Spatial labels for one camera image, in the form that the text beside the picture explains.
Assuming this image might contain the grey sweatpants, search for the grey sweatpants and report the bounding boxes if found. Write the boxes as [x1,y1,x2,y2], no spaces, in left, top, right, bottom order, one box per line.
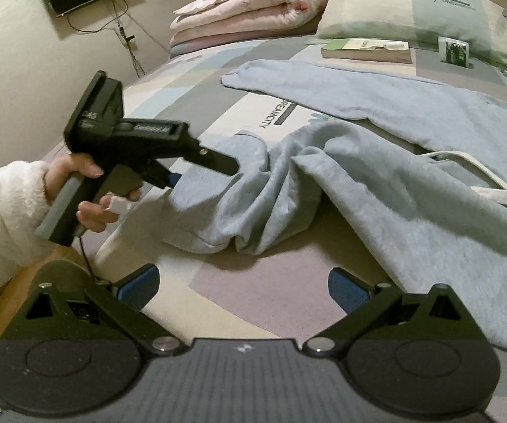
[155,60,507,349]

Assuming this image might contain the person left hand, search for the person left hand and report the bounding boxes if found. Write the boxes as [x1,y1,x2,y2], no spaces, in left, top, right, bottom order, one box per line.
[43,154,119,232]

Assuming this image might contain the patchwork bed sheet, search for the patchwork bed sheet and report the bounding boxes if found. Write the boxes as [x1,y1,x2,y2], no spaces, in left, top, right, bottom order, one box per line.
[41,34,507,423]

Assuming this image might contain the folded pink quilt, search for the folded pink quilt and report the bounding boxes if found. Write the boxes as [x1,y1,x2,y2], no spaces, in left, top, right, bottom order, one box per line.
[170,0,328,56]

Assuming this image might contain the green paperback book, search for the green paperback book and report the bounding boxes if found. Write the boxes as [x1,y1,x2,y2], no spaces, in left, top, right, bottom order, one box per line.
[320,37,412,64]

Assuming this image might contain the white earbuds case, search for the white earbuds case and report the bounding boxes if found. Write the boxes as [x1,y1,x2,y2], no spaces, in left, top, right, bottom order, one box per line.
[381,40,409,51]

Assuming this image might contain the patchwork pillow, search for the patchwork pillow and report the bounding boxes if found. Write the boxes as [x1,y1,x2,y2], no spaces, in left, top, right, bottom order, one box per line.
[316,0,507,69]

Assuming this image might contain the green white tissue pack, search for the green white tissue pack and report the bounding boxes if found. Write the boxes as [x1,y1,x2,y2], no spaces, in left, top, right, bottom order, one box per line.
[438,36,470,68]

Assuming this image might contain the black wall cable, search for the black wall cable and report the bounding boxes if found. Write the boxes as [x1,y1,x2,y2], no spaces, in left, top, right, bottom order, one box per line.
[65,0,171,79]

